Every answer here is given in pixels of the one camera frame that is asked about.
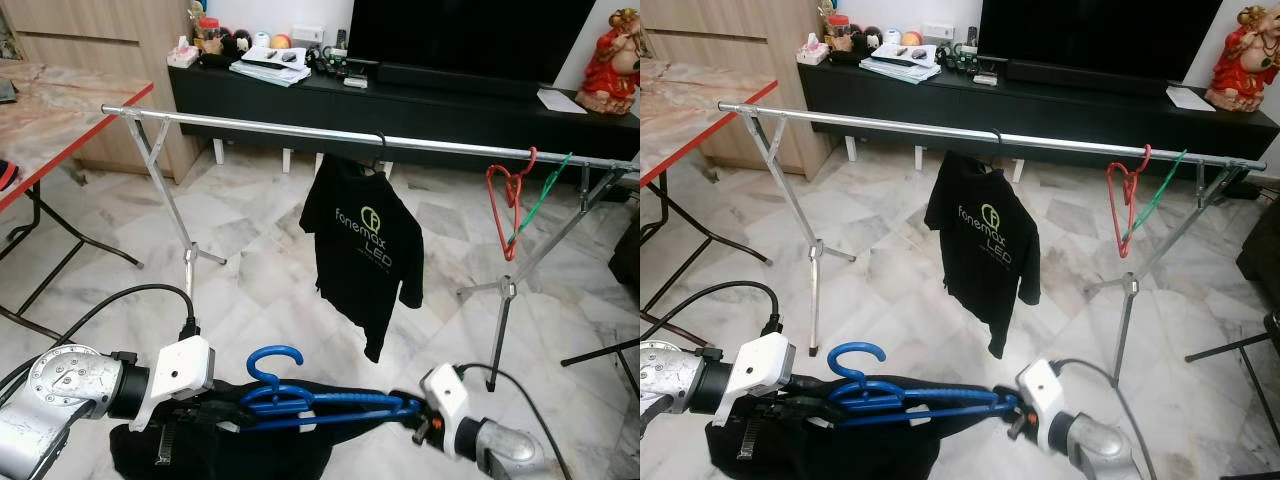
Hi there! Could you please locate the plain black t-shirt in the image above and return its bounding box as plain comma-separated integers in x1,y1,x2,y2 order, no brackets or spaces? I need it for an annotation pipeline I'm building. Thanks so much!
108,378,426,480
705,375,1021,480

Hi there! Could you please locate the blue hanger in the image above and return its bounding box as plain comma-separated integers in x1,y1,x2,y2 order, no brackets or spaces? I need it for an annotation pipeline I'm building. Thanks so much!
238,345,423,433
825,342,1021,429

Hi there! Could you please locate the red hanger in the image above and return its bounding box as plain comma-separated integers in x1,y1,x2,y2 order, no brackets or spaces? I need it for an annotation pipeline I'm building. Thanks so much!
486,147,539,263
1105,145,1153,259

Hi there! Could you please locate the green hanger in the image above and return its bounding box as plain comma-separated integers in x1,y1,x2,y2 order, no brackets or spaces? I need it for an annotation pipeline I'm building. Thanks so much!
1122,150,1189,241
505,152,573,246

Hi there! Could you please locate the black t-shirt with logo print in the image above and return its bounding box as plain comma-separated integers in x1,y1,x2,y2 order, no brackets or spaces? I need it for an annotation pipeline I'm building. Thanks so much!
300,153,426,363
923,150,1041,359

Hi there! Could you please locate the silver metal clothes rack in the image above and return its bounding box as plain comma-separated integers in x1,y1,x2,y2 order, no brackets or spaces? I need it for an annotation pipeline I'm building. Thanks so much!
100,103,641,391
717,100,1266,386

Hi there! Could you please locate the black TV console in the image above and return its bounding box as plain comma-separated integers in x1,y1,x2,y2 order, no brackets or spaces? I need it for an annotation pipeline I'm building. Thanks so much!
168,62,641,179
797,58,1280,176

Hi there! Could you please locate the red-edged marble folding table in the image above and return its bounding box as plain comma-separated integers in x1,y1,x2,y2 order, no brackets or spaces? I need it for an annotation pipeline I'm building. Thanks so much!
640,60,779,311
0,60,156,341

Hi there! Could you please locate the black soundbar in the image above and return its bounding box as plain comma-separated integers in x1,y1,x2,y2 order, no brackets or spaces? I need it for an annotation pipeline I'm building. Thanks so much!
1005,58,1171,96
375,62,546,99

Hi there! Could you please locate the white paper sheet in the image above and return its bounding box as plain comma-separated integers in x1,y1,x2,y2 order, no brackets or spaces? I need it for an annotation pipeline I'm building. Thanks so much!
1165,85,1216,111
537,88,589,115

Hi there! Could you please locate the stack of white papers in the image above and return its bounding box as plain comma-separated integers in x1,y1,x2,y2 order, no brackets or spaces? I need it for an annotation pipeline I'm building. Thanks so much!
230,45,313,88
860,42,941,84

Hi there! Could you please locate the green circuit board cluster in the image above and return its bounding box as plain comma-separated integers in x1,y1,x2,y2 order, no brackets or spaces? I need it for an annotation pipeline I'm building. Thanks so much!
310,45,353,79
940,42,981,76

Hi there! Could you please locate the light wooden cabinet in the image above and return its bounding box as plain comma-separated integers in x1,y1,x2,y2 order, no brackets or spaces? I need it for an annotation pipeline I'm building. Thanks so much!
0,0,206,181
640,0,836,171

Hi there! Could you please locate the red Buddha figurine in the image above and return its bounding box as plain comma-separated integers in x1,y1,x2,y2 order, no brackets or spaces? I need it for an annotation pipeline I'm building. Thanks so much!
1205,5,1280,111
575,8,641,116

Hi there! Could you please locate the black television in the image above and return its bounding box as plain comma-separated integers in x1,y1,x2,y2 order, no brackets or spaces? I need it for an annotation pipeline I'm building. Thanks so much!
347,0,599,86
977,0,1223,83

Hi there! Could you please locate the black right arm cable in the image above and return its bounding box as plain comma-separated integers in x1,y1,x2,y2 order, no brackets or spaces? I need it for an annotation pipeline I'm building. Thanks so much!
1050,355,1161,480
455,364,548,480

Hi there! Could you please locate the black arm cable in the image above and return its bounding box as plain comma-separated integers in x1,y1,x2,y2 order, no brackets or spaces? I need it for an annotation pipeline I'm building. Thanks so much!
0,283,198,401
455,364,548,480
1050,355,1161,480
640,280,783,346

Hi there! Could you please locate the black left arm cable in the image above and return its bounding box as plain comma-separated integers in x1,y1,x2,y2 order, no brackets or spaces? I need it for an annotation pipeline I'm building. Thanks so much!
0,283,198,401
640,280,783,346

